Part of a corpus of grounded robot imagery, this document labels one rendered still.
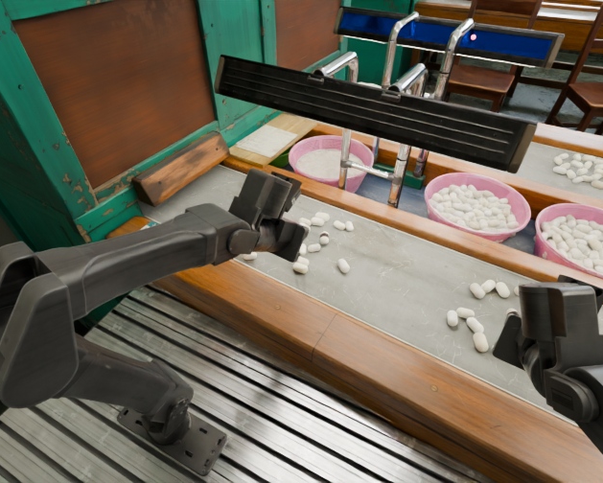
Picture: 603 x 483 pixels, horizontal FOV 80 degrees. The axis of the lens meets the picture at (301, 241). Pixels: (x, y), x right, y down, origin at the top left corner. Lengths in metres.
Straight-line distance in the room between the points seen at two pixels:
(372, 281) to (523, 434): 0.37
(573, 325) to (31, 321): 0.50
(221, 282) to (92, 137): 0.42
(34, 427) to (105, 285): 0.49
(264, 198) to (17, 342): 0.33
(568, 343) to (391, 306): 0.40
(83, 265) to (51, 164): 0.50
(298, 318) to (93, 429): 0.41
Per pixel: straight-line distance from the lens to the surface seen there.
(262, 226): 0.55
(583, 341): 0.47
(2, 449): 0.88
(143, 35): 0.97
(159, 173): 0.99
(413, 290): 0.82
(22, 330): 0.38
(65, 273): 0.39
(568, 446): 0.73
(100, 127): 0.93
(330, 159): 1.22
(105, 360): 0.49
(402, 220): 0.95
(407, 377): 0.68
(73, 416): 0.84
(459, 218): 1.04
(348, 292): 0.79
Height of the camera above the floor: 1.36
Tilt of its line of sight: 44 degrees down
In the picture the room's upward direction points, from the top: straight up
